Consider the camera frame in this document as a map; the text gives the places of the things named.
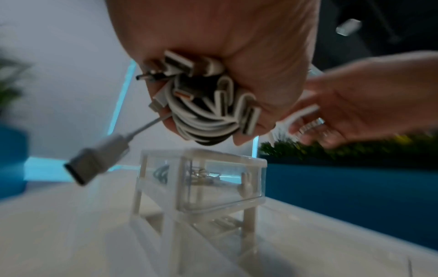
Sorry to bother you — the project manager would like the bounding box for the person's right hand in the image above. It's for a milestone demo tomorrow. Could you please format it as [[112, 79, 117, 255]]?
[[287, 51, 438, 149]]

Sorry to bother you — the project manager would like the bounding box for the person's left hand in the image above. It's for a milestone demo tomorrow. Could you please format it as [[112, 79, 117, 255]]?
[[104, 0, 321, 147]]

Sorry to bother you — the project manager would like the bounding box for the black USB cable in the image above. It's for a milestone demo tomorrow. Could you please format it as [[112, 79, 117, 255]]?
[[136, 68, 237, 147]]

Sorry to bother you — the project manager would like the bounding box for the white mini drawer box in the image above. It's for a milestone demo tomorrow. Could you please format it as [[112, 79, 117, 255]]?
[[131, 148, 268, 277]]

